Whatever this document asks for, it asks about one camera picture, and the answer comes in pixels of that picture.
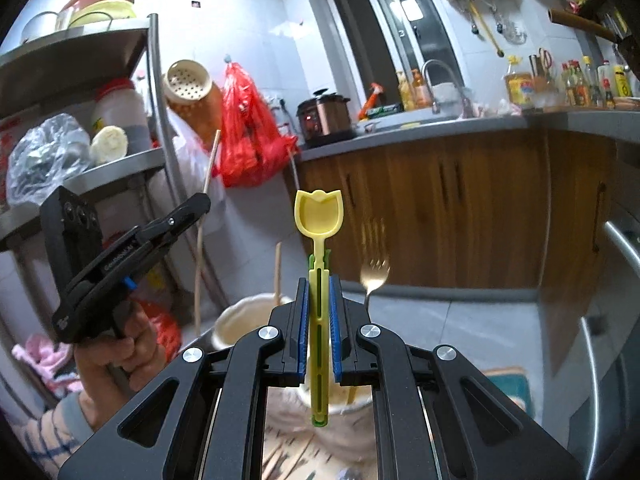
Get wooden chopstick one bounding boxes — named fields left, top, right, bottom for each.
left=273, top=242, right=282, bottom=307

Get gold fork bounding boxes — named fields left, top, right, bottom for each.
left=360, top=259, right=390, bottom=310

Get yellow plastic tongs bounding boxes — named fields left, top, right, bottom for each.
left=294, top=190, right=344, bottom=427

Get striped left sleeve forearm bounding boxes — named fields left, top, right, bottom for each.
left=9, top=391, right=96, bottom=479

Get kitchen faucet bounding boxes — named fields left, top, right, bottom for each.
left=420, top=58, right=474, bottom=119

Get grey kitchen countertop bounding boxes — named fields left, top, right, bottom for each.
left=297, top=108, right=639, bottom=162

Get left hand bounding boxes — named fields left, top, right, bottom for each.
left=74, top=302, right=166, bottom=431

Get red bag on floor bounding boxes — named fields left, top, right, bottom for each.
left=138, top=300, right=182, bottom=363

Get wooden chopstick three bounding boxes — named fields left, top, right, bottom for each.
left=260, top=434, right=314, bottom=480

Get floral ceramic utensil holder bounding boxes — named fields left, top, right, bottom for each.
left=211, top=292, right=379, bottom=463

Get pink cloth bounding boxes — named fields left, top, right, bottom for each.
left=11, top=334, right=84, bottom=399

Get clear crumpled plastic bag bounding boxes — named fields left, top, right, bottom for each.
left=6, top=113, right=93, bottom=208

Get hanging red plastic bag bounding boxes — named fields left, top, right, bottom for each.
left=217, top=62, right=298, bottom=188

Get white jar red lid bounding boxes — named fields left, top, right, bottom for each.
left=91, top=78, right=152, bottom=155

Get beige plastic colander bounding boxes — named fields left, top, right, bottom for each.
left=163, top=60, right=222, bottom=150

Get patterned quilted mat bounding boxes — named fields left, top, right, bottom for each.
left=483, top=366, right=535, bottom=418

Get steel shelving rack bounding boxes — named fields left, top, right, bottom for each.
left=1, top=13, right=188, bottom=252

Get electric pressure cooker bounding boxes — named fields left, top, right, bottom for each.
left=296, top=89, right=356, bottom=148

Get wooden base cabinets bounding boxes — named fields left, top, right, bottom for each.
left=294, top=127, right=618, bottom=294

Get stainless steel oven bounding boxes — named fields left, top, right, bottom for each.
left=540, top=203, right=639, bottom=479

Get window with dark glass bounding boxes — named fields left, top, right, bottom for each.
left=326, top=0, right=464, bottom=105

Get yellow cooking oil bottle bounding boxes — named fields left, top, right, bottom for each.
left=503, top=54, right=535, bottom=110

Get black wok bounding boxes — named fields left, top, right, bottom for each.
left=548, top=9, right=639, bottom=56

